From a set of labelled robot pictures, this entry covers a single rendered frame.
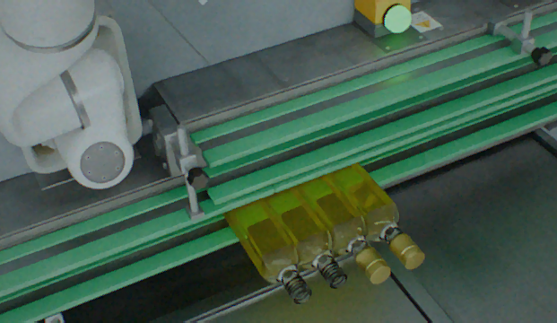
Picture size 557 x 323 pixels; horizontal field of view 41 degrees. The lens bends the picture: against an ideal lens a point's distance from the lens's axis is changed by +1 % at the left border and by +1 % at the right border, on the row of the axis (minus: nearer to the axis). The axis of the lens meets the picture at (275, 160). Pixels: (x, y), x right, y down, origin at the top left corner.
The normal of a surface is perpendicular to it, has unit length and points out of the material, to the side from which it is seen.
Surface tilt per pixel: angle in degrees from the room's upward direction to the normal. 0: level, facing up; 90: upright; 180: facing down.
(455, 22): 90
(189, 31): 0
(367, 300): 90
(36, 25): 35
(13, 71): 49
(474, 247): 89
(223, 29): 0
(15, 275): 90
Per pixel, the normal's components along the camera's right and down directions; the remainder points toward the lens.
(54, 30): 0.37, 0.88
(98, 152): 0.41, 0.32
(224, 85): -0.05, -0.76
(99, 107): 0.47, 0.54
